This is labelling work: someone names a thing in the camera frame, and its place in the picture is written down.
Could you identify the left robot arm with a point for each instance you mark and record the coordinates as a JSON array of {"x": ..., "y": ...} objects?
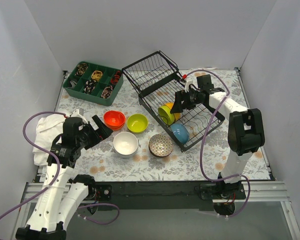
[{"x": 53, "y": 210}]

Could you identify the floral patterned table mat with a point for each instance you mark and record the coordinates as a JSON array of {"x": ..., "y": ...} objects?
[{"x": 105, "y": 164}]

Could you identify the blue bowl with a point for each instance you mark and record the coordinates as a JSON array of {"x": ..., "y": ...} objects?
[{"x": 180, "y": 132}]

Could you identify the green compartment organizer tray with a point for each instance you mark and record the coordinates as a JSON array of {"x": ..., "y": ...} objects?
[{"x": 94, "y": 97}]

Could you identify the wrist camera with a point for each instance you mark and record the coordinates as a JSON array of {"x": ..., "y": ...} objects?
[
  {"x": 190, "y": 83},
  {"x": 79, "y": 112}
]

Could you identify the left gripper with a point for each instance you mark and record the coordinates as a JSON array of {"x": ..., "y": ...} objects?
[{"x": 94, "y": 131}]

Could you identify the grey rolled belt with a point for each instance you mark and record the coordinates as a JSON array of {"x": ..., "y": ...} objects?
[{"x": 71, "y": 84}]

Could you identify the red black rolled belt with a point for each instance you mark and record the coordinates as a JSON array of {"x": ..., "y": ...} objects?
[{"x": 116, "y": 77}]

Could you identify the white crumpled cloth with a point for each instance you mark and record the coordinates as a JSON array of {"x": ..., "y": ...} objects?
[{"x": 47, "y": 129}]

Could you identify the yellow orange bowl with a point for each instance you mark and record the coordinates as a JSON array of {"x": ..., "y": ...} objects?
[{"x": 176, "y": 115}]

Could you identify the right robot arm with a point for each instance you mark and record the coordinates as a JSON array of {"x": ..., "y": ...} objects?
[{"x": 245, "y": 127}]

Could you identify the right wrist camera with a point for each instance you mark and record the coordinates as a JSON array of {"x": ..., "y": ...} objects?
[{"x": 190, "y": 83}]

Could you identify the brown patterned rolled belt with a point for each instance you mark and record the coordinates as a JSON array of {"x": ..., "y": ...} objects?
[{"x": 81, "y": 69}]

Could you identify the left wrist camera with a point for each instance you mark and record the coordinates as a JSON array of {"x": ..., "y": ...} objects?
[{"x": 79, "y": 112}]

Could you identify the yellow rolled belt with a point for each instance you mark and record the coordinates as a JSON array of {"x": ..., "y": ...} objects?
[{"x": 96, "y": 75}]

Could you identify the brown patterned bowl row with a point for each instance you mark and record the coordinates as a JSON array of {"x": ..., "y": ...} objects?
[
  {"x": 160, "y": 154},
  {"x": 160, "y": 142}
]

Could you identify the dark floral rolled belt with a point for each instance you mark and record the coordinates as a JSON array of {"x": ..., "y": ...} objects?
[{"x": 89, "y": 86}]

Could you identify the red orange bowl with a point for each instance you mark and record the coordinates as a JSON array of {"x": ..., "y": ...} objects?
[{"x": 116, "y": 128}]

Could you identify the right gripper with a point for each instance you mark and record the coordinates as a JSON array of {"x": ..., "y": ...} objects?
[{"x": 184, "y": 100}]

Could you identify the lime green bowl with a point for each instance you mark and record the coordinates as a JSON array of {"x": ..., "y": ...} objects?
[
  {"x": 165, "y": 114},
  {"x": 137, "y": 123}
]

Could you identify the pink floral rolled belt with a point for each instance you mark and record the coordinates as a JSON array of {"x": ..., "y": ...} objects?
[{"x": 107, "y": 91}]

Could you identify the lime green bowl back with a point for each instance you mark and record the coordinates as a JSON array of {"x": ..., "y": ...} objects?
[{"x": 137, "y": 123}]

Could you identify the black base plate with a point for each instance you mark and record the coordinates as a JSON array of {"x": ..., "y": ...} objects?
[{"x": 161, "y": 195}]

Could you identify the black wire dish rack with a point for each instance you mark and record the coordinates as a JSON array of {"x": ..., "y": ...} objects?
[{"x": 156, "y": 78}]

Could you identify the lime green bowl front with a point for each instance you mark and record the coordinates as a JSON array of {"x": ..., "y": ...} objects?
[{"x": 165, "y": 114}]

